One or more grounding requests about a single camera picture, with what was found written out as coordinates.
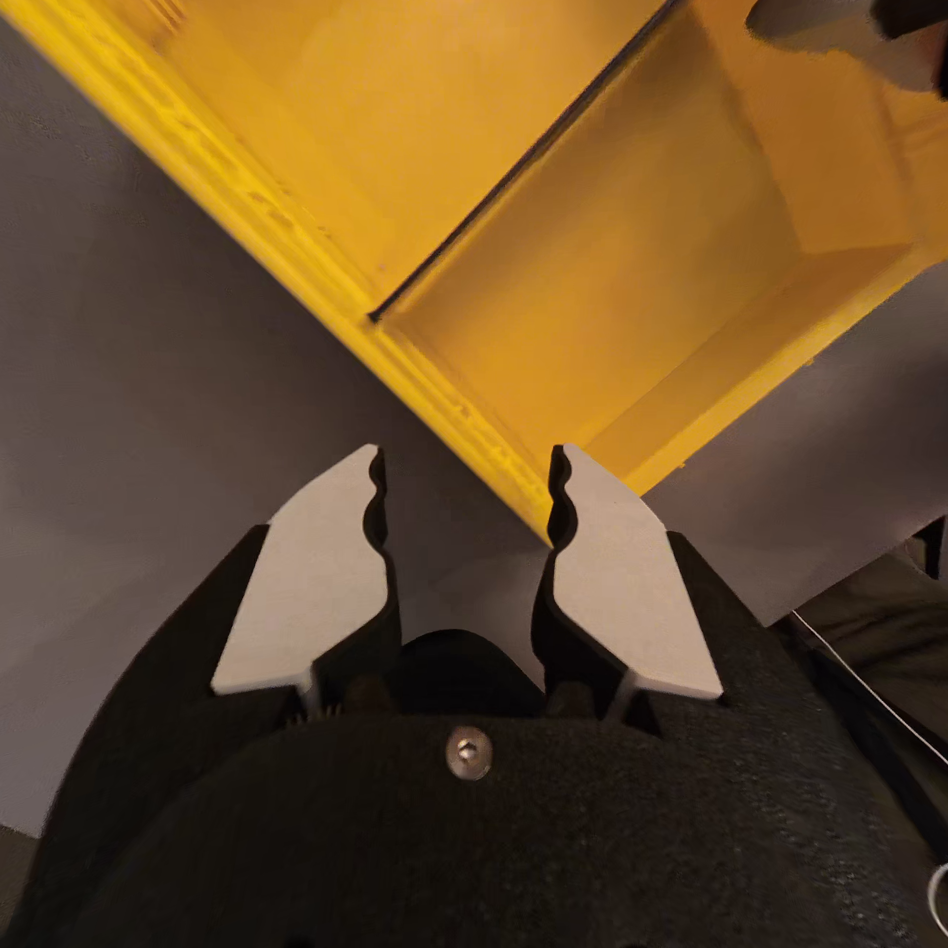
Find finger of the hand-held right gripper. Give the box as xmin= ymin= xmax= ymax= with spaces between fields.
xmin=744 ymin=0 xmax=893 ymax=54

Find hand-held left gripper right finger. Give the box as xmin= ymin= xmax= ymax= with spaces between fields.
xmin=532 ymin=443 xmax=725 ymax=717

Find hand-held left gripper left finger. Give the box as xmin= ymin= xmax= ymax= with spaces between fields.
xmin=209 ymin=443 xmax=404 ymax=712

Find yellow plastic bin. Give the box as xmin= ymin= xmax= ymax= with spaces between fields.
xmin=0 ymin=0 xmax=948 ymax=542

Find person's olive pants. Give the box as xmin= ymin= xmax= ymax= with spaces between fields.
xmin=770 ymin=518 xmax=948 ymax=860

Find thin white cord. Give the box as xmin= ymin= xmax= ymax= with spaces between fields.
xmin=791 ymin=610 xmax=948 ymax=938

